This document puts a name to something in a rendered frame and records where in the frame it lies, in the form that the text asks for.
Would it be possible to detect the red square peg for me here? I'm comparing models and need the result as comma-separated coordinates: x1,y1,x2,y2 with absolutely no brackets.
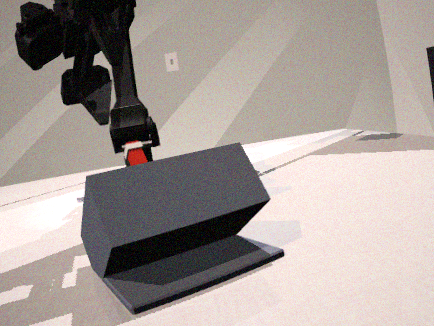
124,140,148,166

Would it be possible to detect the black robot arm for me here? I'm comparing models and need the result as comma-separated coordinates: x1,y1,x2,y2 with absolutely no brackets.
14,0,161,162

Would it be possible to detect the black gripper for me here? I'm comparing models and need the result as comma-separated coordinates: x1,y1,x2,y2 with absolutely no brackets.
58,0,132,126

